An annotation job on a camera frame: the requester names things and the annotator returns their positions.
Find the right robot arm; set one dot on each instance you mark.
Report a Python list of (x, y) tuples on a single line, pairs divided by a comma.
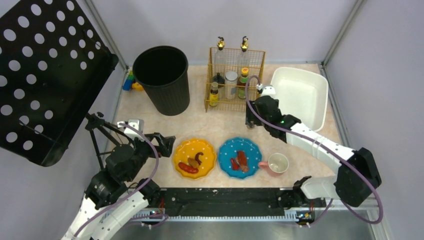
[(356, 175)]

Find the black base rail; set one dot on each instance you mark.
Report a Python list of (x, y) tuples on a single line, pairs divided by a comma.
[(230, 202)]

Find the red meat pieces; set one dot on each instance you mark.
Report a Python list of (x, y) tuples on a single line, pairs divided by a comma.
[(240, 162)]

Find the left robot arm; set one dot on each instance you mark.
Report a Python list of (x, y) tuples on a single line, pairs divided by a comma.
[(107, 205)]

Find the small black cap bottle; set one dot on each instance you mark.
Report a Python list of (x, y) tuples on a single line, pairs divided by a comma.
[(250, 125)]

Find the colourful toy blocks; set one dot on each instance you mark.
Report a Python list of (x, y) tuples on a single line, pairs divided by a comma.
[(131, 84)]

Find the blue dotted plate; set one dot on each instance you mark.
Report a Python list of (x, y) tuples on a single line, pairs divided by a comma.
[(231, 149)]

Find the glass oil bottle brown liquid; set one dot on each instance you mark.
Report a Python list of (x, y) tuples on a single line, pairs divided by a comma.
[(243, 60)]

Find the pink mug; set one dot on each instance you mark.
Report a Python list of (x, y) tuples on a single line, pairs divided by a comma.
[(276, 165)]

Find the yellow dotted plate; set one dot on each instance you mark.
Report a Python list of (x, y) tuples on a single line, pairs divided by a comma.
[(188, 149)]

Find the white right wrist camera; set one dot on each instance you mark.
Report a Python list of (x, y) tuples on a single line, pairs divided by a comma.
[(266, 90)]

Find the dark curved sausage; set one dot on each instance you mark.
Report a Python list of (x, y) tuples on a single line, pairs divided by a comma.
[(197, 158)]

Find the glass oil bottle clear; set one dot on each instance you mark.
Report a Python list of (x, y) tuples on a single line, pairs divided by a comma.
[(220, 57)]

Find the brown food piece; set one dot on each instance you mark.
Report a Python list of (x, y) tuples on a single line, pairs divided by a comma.
[(193, 163)]

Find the red sausage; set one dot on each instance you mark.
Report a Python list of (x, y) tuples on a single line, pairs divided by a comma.
[(187, 168)]

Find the black lid glass shaker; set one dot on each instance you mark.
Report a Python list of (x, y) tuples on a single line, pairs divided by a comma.
[(219, 79)]

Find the white plastic tub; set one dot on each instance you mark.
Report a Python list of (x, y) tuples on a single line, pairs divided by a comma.
[(303, 94)]

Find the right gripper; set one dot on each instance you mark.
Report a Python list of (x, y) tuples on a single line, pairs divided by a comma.
[(253, 114)]

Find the sauce bottle yellow cap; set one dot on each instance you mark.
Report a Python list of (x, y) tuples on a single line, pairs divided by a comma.
[(241, 83)]

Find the black ribbed trash bin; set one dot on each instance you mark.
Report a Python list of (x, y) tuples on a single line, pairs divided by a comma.
[(162, 71)]

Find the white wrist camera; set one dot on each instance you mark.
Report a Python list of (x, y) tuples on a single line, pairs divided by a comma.
[(132, 127), (266, 90)]

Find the silver lid jar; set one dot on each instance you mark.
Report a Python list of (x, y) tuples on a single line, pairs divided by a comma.
[(231, 78)]

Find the gold wire basket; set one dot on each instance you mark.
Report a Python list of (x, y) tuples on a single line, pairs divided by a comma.
[(255, 66)]

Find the small yellow label bottle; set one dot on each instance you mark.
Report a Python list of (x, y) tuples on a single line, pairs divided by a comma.
[(214, 94)]

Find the black perforated stand panel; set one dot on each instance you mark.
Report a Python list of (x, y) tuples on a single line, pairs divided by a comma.
[(53, 65)]

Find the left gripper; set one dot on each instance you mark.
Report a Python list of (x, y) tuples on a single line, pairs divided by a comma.
[(156, 143)]

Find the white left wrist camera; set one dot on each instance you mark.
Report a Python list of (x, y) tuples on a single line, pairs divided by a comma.
[(132, 127)]

